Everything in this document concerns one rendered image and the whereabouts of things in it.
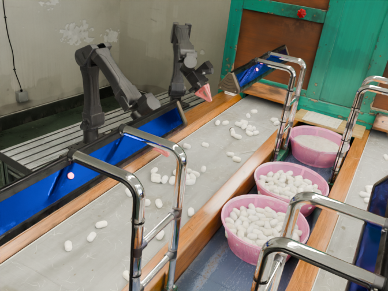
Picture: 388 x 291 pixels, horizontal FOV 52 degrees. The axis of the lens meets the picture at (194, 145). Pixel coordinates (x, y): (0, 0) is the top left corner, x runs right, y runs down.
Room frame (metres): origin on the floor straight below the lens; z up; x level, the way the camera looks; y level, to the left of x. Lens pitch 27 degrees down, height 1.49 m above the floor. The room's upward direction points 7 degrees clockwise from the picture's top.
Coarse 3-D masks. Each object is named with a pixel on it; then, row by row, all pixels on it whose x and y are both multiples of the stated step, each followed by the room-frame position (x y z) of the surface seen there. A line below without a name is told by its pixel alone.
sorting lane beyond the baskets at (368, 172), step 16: (368, 144) 1.68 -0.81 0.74; (384, 144) 1.70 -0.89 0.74; (368, 160) 1.52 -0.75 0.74; (384, 160) 1.54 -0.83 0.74; (368, 176) 1.37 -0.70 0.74; (384, 176) 1.39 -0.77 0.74; (352, 192) 1.24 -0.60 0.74; (336, 224) 1.03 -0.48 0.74; (352, 224) 1.04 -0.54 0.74; (336, 240) 0.95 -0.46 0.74; (352, 240) 0.96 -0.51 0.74; (336, 256) 0.88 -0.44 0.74; (352, 256) 0.89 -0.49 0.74; (320, 272) 0.81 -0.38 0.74; (320, 288) 0.75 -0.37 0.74; (336, 288) 0.76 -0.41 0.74
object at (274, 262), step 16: (304, 192) 0.60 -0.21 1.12; (288, 208) 0.60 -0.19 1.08; (336, 208) 0.56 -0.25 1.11; (352, 208) 0.56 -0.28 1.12; (288, 224) 0.59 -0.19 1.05; (368, 224) 0.54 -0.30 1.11; (384, 224) 0.53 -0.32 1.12; (272, 240) 0.46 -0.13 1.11; (288, 240) 0.45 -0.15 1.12; (272, 256) 0.46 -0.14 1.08; (304, 256) 0.43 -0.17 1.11; (320, 256) 0.43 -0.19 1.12; (256, 272) 0.46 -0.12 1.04; (272, 272) 0.55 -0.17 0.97; (336, 272) 0.41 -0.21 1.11; (352, 272) 0.41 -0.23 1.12; (368, 272) 0.41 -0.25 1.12; (256, 288) 0.45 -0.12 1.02; (272, 288) 0.59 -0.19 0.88; (368, 288) 0.39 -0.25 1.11; (384, 288) 0.39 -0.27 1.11
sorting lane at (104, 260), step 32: (224, 128) 1.66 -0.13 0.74; (256, 128) 1.71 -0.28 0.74; (160, 160) 1.30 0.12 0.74; (192, 160) 1.33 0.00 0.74; (224, 160) 1.36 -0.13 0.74; (160, 192) 1.09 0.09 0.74; (192, 192) 1.11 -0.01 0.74; (64, 224) 0.87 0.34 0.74; (128, 224) 0.91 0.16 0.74; (32, 256) 0.74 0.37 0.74; (64, 256) 0.75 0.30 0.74; (96, 256) 0.76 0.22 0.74; (128, 256) 0.78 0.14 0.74; (0, 288) 0.63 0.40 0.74; (32, 288) 0.64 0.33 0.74; (64, 288) 0.65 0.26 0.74; (96, 288) 0.66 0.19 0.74
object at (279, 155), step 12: (264, 60) 1.49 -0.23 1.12; (288, 60) 1.60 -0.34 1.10; (300, 60) 1.58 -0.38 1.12; (300, 72) 1.57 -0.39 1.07; (288, 84) 1.44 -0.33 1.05; (300, 84) 1.57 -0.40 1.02; (288, 96) 1.43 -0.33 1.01; (288, 108) 1.44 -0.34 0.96; (288, 120) 1.58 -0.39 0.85; (288, 132) 1.57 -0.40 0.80; (276, 144) 1.43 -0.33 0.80; (276, 156) 1.43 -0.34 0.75
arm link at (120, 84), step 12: (84, 48) 1.44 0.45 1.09; (96, 48) 1.42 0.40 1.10; (108, 48) 1.46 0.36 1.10; (84, 60) 1.44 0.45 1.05; (96, 60) 1.42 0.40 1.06; (108, 60) 1.41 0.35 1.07; (108, 72) 1.39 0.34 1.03; (120, 72) 1.40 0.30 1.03; (120, 84) 1.35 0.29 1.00; (132, 96) 1.34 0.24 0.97
